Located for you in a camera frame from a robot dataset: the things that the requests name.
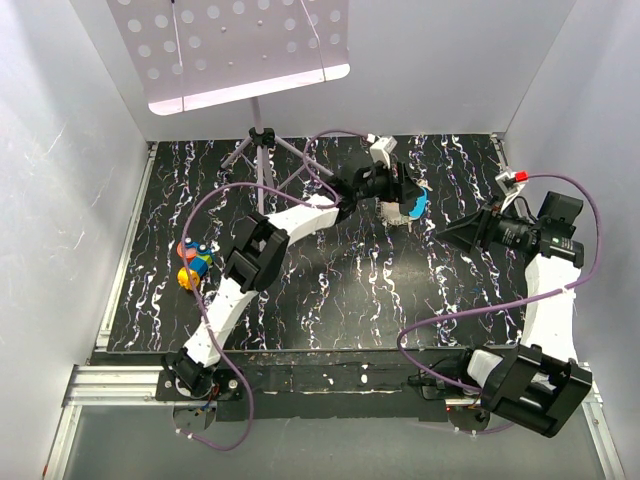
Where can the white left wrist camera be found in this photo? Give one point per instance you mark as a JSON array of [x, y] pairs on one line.
[[381, 148]]

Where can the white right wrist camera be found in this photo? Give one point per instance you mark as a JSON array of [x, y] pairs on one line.
[[511, 184]]

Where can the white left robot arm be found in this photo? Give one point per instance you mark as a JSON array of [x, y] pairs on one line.
[[252, 262]]

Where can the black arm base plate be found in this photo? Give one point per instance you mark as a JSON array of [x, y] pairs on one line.
[[326, 384]]

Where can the white perforated music stand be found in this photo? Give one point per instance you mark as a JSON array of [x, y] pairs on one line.
[[195, 54]]

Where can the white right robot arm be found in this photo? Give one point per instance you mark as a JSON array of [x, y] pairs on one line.
[[538, 384]]

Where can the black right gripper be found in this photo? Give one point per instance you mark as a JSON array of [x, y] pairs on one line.
[[481, 225]]

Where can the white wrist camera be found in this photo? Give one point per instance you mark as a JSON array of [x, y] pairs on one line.
[[381, 148], [511, 184]]

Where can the orange blue toy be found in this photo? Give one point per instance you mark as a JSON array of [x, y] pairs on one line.
[[189, 249]]

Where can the yellow blue toy block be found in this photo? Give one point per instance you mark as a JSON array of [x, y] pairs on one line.
[[191, 276]]

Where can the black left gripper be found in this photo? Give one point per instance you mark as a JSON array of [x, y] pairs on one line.
[[401, 189]]

